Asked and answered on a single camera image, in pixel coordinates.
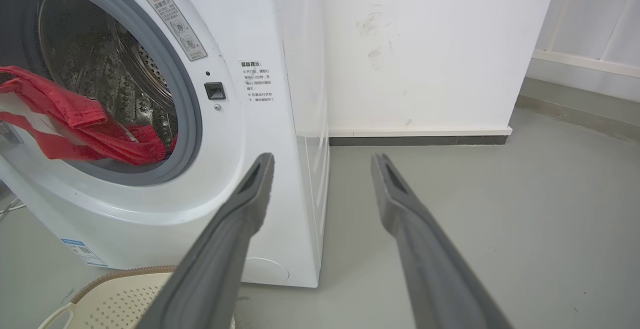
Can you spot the white front-load washing machine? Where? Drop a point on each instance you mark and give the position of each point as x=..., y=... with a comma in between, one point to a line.
x=240, y=119

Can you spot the cream perforated laundry basket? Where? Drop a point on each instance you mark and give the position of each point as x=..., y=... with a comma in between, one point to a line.
x=117, y=301

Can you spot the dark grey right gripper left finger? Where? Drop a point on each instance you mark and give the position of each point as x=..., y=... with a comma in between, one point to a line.
x=220, y=259

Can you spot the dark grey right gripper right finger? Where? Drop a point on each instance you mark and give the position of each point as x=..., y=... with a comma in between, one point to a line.
x=435, y=269

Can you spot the red garment with white stripe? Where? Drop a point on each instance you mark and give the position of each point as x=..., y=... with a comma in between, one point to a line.
x=75, y=124

